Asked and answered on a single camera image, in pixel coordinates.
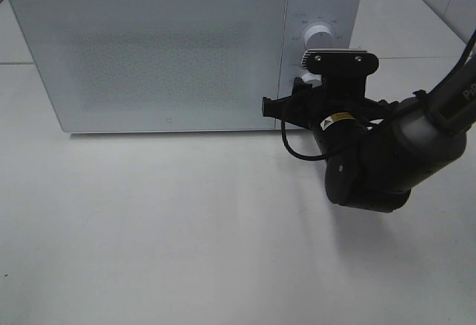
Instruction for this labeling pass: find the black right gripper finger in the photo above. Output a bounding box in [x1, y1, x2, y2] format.
[301, 49, 379, 78]
[261, 77, 313, 124]

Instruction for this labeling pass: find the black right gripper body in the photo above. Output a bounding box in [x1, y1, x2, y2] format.
[278, 75, 395, 162]

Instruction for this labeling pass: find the white dial knob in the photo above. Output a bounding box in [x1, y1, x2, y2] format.
[300, 73, 321, 86]
[303, 22, 335, 50]

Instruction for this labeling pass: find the white microwave door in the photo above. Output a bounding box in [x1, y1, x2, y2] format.
[10, 0, 286, 133]

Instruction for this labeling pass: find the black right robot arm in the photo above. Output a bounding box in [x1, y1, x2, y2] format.
[262, 39, 475, 213]

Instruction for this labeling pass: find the white microwave oven body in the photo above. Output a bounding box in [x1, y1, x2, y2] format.
[6, 0, 363, 135]

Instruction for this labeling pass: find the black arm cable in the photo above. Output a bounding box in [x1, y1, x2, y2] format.
[279, 115, 332, 161]

